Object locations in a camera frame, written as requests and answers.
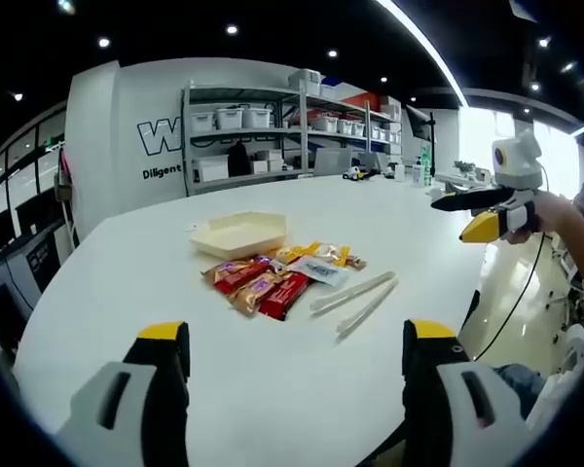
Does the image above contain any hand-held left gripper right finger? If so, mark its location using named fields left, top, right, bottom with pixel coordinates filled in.
left=401, top=318, right=529, bottom=467

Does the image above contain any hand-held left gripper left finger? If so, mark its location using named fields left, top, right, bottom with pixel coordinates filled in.
left=53, top=320, right=192, bottom=467

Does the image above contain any clear orange food packet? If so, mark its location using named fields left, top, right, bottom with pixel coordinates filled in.
left=315, top=242, right=369, bottom=272

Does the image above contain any long white stick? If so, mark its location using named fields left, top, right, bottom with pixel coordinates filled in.
left=310, top=270, right=400, bottom=344

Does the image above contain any white food packet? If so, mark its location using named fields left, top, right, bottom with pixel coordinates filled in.
left=287, top=256, right=352, bottom=289

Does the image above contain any red food packet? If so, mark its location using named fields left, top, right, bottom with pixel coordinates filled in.
left=256, top=271, right=315, bottom=322
left=201, top=259, right=274, bottom=296

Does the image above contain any gold brown food packet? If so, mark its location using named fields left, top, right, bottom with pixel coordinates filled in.
left=228, top=269, right=287, bottom=318

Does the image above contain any yellow food packet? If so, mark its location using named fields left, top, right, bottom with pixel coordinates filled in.
left=271, top=240, right=323, bottom=268

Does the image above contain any cream paper food container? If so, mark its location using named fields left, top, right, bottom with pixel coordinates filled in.
left=189, top=210, right=290, bottom=258

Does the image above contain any person's right hand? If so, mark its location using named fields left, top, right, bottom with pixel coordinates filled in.
left=503, top=194, right=573, bottom=245

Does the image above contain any white pump bottle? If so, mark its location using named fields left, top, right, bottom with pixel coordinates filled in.
left=412, top=154, right=430, bottom=187

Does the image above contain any person's leg in jeans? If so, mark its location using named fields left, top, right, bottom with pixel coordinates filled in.
left=492, top=362, right=549, bottom=437

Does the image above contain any black monitor on stand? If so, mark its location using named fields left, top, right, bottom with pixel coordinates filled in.
left=405, top=103, right=438, bottom=179

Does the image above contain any grey metal shelf rack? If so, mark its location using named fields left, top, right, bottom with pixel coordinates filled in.
left=181, top=79, right=405, bottom=198

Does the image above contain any white lidded storage bin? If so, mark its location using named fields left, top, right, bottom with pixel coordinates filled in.
left=287, top=68, right=323, bottom=97

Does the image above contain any black backpack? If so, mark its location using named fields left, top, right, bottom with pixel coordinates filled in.
left=227, top=142, right=252, bottom=179

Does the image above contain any white cardboard box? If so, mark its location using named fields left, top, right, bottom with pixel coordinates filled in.
left=193, top=157, right=231, bottom=184

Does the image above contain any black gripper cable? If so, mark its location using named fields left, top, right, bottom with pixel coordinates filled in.
left=466, top=162, right=552, bottom=362

